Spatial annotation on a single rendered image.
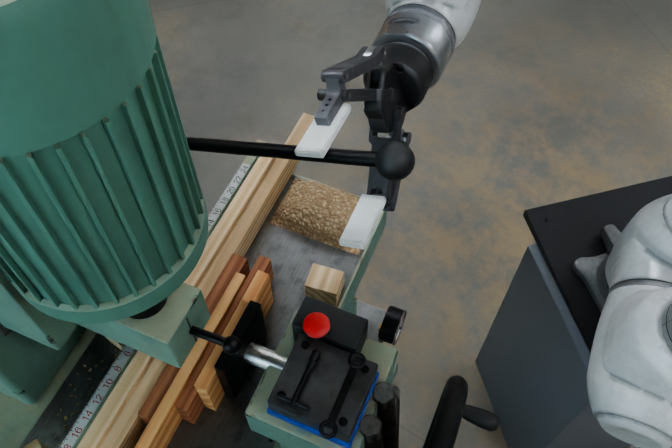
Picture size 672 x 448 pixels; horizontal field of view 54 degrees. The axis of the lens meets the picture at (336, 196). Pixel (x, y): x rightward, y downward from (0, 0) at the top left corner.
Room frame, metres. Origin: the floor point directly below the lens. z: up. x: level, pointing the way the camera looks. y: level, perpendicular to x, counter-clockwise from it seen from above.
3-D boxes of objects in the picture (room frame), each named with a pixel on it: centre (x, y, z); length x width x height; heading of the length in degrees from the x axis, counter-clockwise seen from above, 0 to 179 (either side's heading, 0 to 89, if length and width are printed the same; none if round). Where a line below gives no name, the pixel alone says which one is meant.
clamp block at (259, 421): (0.27, 0.01, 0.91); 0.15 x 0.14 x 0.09; 157
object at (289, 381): (0.27, 0.01, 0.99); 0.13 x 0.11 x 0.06; 157
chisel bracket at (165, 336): (0.33, 0.22, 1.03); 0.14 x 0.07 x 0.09; 67
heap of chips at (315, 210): (0.54, 0.01, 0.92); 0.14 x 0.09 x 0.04; 67
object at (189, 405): (0.34, 0.13, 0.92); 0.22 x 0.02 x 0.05; 157
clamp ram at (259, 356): (0.30, 0.08, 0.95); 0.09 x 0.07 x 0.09; 157
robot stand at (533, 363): (0.56, -0.55, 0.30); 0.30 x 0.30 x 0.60; 14
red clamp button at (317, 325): (0.31, 0.02, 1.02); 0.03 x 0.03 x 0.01
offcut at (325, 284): (0.42, 0.02, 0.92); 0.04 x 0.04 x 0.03; 72
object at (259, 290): (0.33, 0.12, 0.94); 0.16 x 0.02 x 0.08; 157
